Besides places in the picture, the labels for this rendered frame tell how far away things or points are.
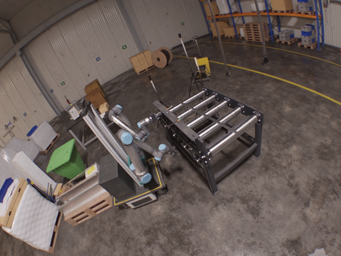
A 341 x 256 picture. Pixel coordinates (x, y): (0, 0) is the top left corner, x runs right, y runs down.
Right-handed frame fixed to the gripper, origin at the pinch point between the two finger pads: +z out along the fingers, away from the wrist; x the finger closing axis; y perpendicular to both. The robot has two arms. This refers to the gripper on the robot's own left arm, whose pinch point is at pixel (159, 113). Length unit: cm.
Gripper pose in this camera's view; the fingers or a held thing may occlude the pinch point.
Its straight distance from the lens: 216.4
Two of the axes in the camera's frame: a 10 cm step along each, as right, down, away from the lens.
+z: 8.4, -5.2, 1.7
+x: 3.4, 7.3, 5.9
